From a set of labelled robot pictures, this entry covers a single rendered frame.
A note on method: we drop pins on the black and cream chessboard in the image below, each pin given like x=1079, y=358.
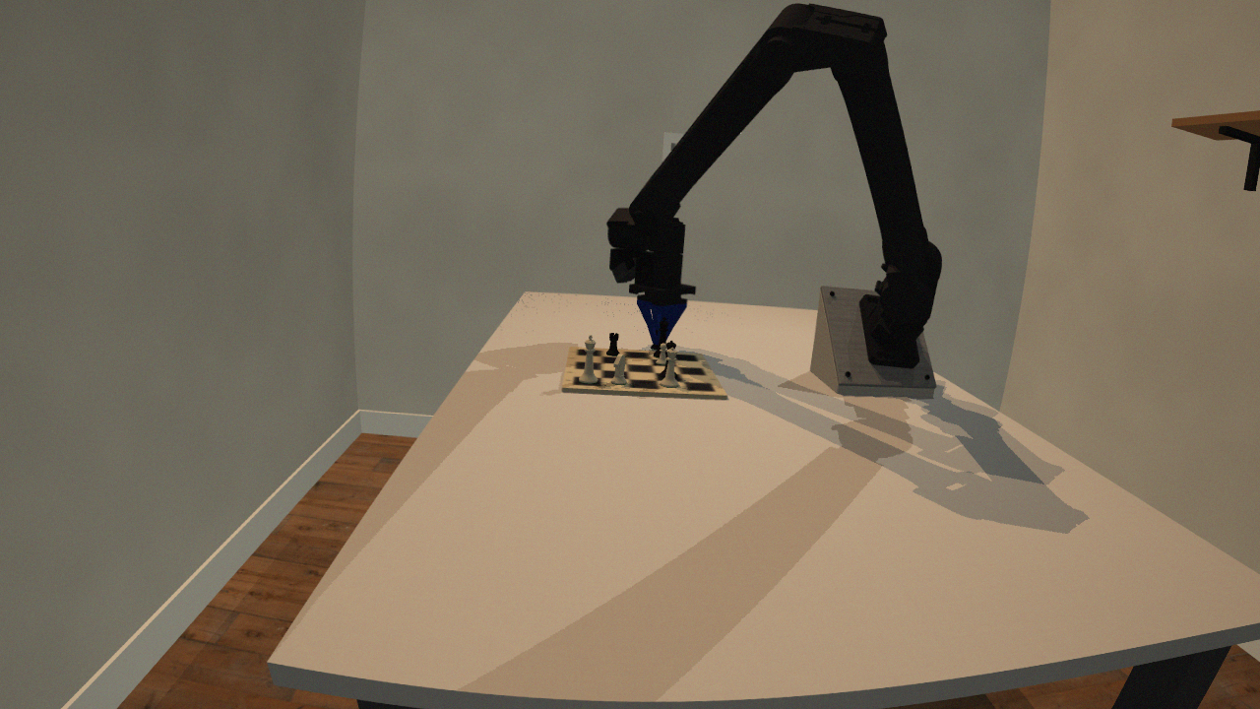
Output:
x=695, y=377

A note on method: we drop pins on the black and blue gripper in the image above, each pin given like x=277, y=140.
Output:
x=664, y=296

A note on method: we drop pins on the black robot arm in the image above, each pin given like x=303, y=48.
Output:
x=849, y=43

